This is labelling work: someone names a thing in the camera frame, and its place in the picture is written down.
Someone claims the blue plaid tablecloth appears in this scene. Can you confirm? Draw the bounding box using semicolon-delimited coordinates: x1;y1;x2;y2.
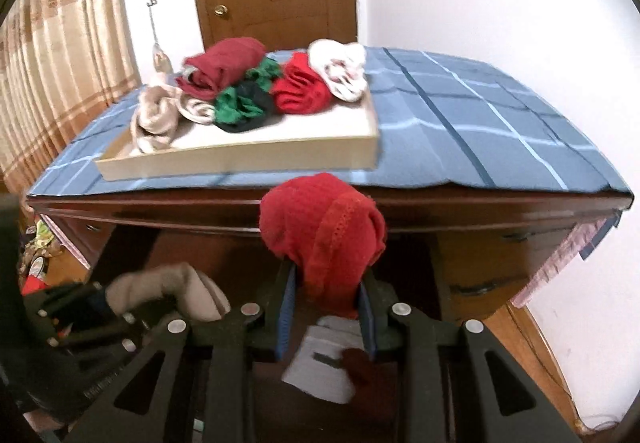
27;46;635;264

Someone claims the red lace-trimmed underwear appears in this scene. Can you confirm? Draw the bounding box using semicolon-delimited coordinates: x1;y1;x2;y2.
259;173;387;319

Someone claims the curtain tassel tieback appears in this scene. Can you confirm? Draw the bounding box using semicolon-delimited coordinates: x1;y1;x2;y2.
149;6;174;74

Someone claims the colourful floor clutter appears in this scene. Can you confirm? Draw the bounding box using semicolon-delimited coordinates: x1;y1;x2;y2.
20;218;66;296

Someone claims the white floral print underwear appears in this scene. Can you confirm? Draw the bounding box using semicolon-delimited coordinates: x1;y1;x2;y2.
307;39;369;103

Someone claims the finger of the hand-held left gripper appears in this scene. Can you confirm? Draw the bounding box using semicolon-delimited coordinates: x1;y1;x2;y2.
45;318;151;360
22;280;151;324

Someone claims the bright red underwear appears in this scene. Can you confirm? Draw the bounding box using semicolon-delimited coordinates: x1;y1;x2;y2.
272;52;334;115

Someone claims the green underwear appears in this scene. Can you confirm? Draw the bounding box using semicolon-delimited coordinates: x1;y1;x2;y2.
214;57;282;133

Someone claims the pink striped cloth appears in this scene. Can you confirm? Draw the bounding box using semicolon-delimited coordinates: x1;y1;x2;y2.
515;218;601;309

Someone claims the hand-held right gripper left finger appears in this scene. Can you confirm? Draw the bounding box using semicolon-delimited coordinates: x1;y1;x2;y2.
62;263;296;443

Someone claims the shallow beige tray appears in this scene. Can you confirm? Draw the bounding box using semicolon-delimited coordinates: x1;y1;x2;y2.
94;50;381;182

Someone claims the maroon underwear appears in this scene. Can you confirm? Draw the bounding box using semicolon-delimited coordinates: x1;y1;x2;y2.
176;37;267;100

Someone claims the grey sock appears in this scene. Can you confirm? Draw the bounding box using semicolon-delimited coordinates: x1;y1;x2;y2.
106;262;232;322

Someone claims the white paper stack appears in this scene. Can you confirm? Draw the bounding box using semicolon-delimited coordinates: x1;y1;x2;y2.
281;314;362;405

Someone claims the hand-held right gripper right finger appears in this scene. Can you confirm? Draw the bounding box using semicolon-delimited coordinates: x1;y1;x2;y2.
357;273;586;443

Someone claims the patterned beige curtain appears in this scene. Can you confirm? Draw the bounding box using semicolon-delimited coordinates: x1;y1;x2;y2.
0;0;142;184

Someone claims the wide wooden desk drawer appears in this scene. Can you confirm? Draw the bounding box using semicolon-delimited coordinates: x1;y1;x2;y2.
92;223;451;443

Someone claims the dark wooden desk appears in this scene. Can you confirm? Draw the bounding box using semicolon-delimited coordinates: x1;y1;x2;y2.
25;183;636;374

